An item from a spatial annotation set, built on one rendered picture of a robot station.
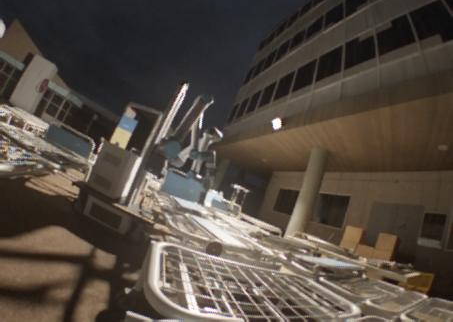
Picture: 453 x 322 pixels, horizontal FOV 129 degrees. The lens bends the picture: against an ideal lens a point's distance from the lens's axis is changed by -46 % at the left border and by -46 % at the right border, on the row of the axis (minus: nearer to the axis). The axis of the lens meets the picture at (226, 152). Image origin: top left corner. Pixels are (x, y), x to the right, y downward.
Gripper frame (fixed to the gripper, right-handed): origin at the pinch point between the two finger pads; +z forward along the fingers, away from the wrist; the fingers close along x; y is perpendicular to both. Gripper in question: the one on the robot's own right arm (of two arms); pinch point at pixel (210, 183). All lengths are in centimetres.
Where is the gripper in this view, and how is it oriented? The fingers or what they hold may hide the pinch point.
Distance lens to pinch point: 207.6
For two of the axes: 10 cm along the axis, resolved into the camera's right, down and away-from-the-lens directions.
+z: -0.3, 10.0, 0.2
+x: 3.3, 0.3, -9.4
